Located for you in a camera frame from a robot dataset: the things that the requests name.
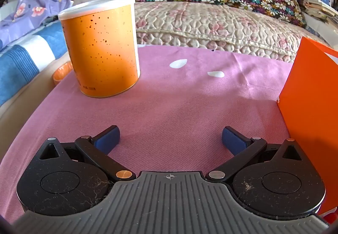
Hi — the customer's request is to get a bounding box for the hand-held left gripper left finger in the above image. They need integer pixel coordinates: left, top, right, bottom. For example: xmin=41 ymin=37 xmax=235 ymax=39
xmin=38 ymin=125 xmax=136 ymax=182

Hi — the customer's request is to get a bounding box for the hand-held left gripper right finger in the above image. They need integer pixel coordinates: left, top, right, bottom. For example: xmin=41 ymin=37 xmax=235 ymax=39
xmin=205 ymin=126 xmax=307 ymax=182

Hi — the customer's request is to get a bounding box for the pink daisy print blanket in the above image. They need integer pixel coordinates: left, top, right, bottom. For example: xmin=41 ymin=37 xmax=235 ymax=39
xmin=0 ymin=44 xmax=299 ymax=224

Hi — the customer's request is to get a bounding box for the small orange bowl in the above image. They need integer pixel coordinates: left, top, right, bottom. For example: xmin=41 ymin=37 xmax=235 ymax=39
xmin=52 ymin=61 xmax=73 ymax=87

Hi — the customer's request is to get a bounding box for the orange cardboard box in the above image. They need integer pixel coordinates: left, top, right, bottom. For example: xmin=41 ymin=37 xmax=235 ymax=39
xmin=277 ymin=37 xmax=338 ymax=215

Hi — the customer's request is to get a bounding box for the orange speckled canister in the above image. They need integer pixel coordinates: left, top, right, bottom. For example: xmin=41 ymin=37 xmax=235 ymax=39
xmin=57 ymin=0 xmax=141 ymax=99

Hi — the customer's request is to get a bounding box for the blue white striped blanket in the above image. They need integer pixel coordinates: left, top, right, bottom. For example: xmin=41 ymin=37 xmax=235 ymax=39
xmin=0 ymin=20 xmax=70 ymax=105

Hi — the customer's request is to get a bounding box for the beige quilted bedspread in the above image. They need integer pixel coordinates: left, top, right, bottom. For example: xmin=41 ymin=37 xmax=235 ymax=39
xmin=133 ymin=1 xmax=330 ymax=64

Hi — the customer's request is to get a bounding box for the purple floral cloth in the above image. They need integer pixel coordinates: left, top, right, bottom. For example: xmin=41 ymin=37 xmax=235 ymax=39
xmin=0 ymin=0 xmax=73 ymax=48

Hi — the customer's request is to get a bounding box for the pile of books and papers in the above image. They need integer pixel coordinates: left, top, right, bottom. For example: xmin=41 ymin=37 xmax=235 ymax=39
xmin=301 ymin=0 xmax=338 ymax=29

